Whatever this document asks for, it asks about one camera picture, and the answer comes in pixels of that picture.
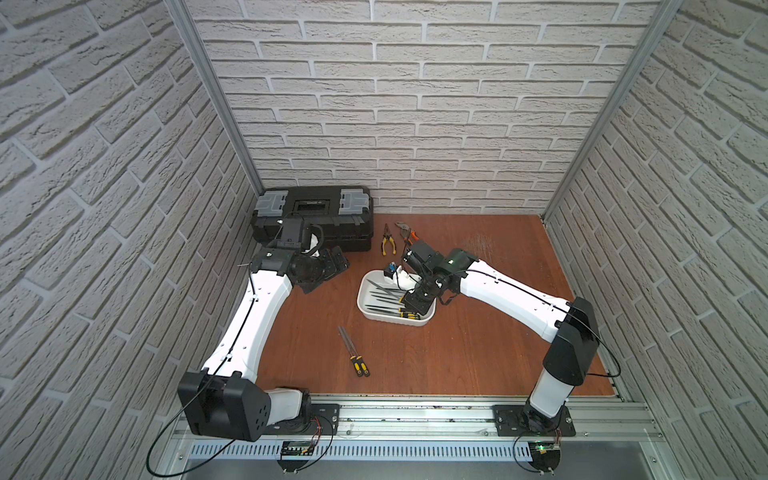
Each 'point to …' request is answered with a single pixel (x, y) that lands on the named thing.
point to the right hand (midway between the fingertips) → (414, 300)
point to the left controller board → (294, 455)
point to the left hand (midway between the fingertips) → (342, 264)
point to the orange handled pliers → (407, 232)
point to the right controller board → (545, 456)
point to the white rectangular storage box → (378, 299)
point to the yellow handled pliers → (387, 236)
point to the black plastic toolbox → (344, 213)
